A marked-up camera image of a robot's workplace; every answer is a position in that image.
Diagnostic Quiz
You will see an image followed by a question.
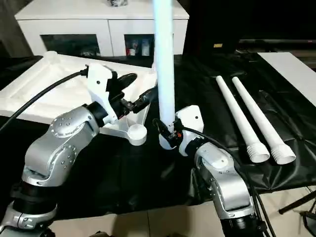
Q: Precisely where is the black cable bundle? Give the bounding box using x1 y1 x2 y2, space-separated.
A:
107 0 129 7

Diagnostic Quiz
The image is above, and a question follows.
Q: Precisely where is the white plastic table top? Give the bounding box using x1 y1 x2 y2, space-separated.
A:
0 50 158 146

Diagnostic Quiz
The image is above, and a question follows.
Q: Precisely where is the white flat board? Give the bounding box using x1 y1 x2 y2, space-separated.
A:
256 51 316 104

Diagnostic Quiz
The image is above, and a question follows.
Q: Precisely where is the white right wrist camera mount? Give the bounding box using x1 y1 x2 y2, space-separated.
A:
174 105 204 158

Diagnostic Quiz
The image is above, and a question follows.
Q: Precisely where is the grey pleated curtain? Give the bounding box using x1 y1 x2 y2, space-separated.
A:
0 0 33 57

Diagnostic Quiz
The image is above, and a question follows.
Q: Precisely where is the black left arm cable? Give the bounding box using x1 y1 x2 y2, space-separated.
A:
0 70 88 131

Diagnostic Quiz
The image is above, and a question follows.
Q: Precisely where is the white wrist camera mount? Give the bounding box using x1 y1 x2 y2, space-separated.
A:
86 63 118 125
174 105 204 158

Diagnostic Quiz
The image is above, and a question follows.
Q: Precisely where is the black tripod stand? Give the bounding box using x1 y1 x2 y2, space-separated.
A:
278 190 316 233

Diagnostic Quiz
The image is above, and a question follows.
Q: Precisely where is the black table mat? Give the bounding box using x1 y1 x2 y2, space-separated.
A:
0 53 316 218

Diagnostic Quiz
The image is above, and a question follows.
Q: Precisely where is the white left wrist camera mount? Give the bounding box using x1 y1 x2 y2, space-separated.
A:
86 63 118 125

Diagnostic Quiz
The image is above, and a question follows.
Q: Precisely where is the white sideboard cabinet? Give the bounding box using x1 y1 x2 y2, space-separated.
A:
14 0 190 57

